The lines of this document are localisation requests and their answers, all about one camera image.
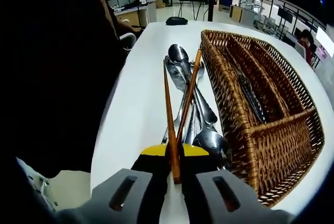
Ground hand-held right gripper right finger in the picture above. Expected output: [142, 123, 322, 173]
[177, 143, 295, 224]

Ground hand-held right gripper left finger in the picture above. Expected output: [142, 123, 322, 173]
[56, 144, 173, 224]

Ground brown wicker utensil storage tray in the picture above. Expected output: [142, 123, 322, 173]
[200, 29, 326, 208]

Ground brown wooden chopstick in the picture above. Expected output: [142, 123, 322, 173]
[169, 49, 202, 175]
[162, 59, 183, 185]

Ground person's black clothing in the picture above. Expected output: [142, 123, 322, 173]
[0, 0, 128, 224]

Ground black computer mouse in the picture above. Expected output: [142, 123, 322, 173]
[165, 17, 188, 26]

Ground wooden cabinet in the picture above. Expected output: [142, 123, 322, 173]
[229, 4, 256, 24]

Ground white display screen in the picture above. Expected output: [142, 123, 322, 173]
[315, 25, 334, 50]

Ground black television on stand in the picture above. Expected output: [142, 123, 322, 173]
[277, 7, 295, 30]

